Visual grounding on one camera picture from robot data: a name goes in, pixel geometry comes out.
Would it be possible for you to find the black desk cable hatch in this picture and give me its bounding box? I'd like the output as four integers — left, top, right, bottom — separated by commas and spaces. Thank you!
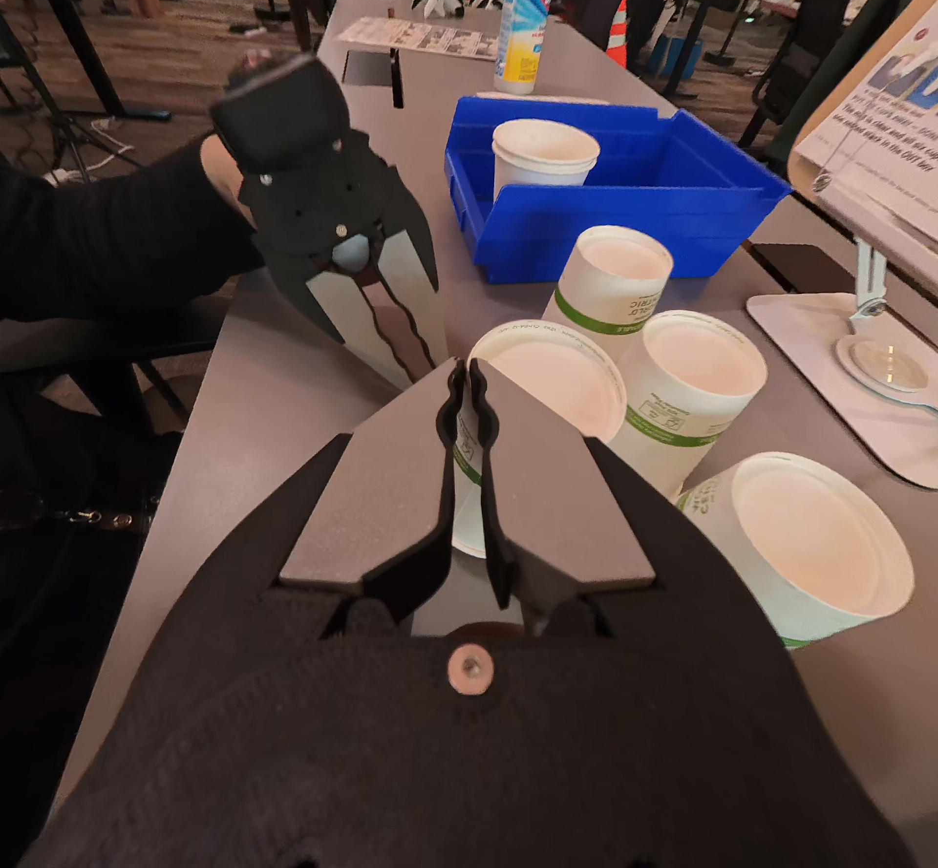
342, 49, 405, 109
749, 243, 858, 295

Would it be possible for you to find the white paper cup green band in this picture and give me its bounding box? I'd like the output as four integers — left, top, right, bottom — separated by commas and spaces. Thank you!
674, 452, 916, 649
541, 225, 674, 363
612, 311, 768, 499
452, 320, 629, 559

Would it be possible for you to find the white wipes canister yellow label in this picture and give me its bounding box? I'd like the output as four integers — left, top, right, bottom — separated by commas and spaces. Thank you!
492, 0, 571, 96

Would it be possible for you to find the blue plastic bin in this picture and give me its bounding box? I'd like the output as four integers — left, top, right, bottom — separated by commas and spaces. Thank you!
443, 96, 794, 285

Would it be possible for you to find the laminated printed sheet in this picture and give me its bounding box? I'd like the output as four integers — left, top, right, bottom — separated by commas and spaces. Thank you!
337, 17, 501, 62

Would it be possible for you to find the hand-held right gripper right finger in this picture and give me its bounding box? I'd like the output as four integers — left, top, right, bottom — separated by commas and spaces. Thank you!
469, 358, 657, 623

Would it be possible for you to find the person's left hand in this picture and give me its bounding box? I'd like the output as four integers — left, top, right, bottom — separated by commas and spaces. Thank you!
199, 134, 257, 233

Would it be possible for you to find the wooden board document stand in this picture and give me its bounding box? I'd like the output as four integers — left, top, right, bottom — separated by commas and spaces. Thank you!
746, 0, 938, 489

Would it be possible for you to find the person's left forearm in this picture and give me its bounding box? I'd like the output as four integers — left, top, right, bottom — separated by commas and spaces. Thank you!
0, 131, 265, 323

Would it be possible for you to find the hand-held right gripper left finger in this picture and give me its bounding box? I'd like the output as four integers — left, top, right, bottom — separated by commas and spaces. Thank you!
278, 358, 468, 624

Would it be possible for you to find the printed instruction sheet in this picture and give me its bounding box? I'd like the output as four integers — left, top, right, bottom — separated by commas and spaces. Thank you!
795, 0, 938, 224

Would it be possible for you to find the dark green jacket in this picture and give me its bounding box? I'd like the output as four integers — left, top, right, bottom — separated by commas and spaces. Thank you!
769, 0, 938, 173

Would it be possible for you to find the orange traffic cone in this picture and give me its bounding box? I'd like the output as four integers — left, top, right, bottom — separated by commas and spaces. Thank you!
605, 0, 631, 70

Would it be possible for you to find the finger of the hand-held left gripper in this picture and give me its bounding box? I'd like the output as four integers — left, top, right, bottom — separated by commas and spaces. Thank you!
374, 233, 450, 380
305, 271, 416, 392

